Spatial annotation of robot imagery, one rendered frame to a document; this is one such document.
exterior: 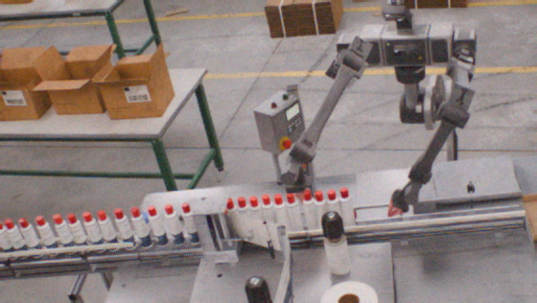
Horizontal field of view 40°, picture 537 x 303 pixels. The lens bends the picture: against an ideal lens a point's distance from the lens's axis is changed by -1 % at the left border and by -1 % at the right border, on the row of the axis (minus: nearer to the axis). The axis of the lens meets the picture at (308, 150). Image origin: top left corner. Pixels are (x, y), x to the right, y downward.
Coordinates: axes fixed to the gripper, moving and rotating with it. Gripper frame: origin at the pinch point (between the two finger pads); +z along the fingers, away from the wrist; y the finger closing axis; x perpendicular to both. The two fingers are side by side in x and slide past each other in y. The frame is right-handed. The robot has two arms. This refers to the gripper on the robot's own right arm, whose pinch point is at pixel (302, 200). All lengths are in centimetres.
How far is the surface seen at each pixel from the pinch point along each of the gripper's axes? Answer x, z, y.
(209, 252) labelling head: 4.3, 24.4, -43.1
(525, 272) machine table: -11, 36, 81
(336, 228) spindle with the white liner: -12.4, 4.9, 12.6
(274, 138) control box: 18.1, -18.2, -9.0
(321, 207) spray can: 16.2, 15.8, 4.5
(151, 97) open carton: 152, 24, -103
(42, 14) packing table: 365, 37, -259
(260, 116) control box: 20.9, -27.1, -13.2
